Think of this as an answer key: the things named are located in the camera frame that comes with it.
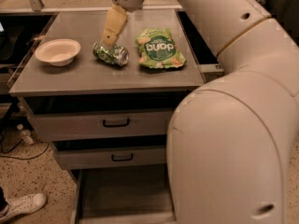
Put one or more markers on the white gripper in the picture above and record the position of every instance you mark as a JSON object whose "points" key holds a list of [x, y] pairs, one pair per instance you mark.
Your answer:
{"points": [[117, 18]]}

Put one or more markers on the green soda can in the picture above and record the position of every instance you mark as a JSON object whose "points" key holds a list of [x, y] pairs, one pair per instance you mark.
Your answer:
{"points": [[118, 54]]}

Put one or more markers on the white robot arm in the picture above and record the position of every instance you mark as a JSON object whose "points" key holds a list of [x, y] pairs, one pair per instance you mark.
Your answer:
{"points": [[229, 142]]}

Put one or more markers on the grey drawer cabinet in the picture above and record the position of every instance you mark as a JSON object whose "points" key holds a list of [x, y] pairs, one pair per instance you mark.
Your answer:
{"points": [[88, 76]]}

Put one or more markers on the grey top drawer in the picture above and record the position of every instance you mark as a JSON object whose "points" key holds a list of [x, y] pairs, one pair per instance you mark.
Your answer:
{"points": [[77, 117]]}

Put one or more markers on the grey middle drawer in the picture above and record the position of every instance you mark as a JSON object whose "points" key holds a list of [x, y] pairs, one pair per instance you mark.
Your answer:
{"points": [[110, 152]]}

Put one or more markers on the grey open bottom drawer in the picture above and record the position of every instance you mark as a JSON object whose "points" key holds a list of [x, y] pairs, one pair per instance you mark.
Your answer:
{"points": [[124, 195]]}

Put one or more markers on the green dang chips bag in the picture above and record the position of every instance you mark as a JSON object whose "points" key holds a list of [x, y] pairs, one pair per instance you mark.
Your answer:
{"points": [[158, 50]]}

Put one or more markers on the white paper bowl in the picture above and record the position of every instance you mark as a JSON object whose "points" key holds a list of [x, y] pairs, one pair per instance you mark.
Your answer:
{"points": [[58, 52]]}

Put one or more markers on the small plastic bottle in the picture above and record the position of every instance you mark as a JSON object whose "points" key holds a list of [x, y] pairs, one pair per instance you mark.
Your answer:
{"points": [[25, 135]]}

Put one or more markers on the white sneaker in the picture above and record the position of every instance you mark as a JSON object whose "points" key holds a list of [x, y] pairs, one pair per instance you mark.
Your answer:
{"points": [[24, 205]]}

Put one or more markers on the grey side bracket box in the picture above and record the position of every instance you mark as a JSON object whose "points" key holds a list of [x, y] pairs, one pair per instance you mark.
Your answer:
{"points": [[211, 71]]}

